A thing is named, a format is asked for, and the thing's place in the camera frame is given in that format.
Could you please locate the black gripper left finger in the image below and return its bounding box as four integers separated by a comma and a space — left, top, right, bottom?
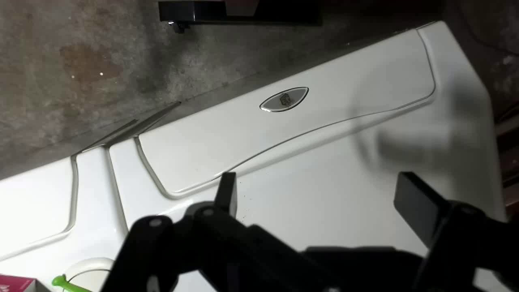
102, 170, 338, 292

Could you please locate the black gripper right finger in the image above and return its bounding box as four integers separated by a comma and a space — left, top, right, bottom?
393, 170, 519, 292

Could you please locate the large white washer lid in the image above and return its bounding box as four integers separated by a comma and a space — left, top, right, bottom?
133, 27, 438, 201

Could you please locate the white rounded dispenser lid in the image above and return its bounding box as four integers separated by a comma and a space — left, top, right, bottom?
67, 257, 119, 292

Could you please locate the green plastic stick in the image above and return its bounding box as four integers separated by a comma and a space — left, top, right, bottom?
50, 272, 93, 292

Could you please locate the small white washer lid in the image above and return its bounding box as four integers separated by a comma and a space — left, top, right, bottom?
0, 154, 81, 261

